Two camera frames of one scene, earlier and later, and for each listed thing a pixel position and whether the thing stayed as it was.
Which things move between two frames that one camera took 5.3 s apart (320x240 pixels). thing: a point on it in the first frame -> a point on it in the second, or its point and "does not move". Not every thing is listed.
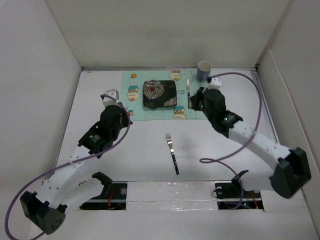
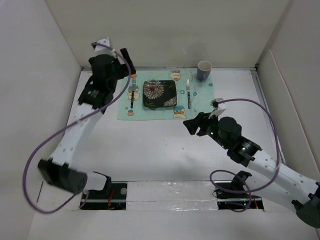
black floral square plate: [159, 93] does not move
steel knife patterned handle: [188, 89] does not move
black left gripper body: [123, 124] -> [121, 71]
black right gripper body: [199, 104] -> [209, 126]
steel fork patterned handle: [170, 142] -> [133, 84]
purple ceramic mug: [204, 70] does not move
